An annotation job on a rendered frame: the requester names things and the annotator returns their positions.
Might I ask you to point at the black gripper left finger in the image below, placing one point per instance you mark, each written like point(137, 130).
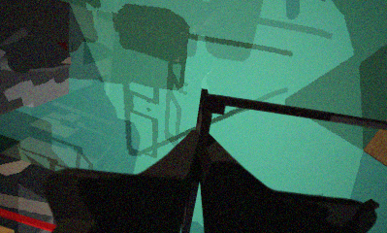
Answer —
point(153, 199)

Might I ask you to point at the black glasses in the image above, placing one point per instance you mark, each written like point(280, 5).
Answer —
point(215, 104)

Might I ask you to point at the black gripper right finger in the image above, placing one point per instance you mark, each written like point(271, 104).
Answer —
point(234, 201)

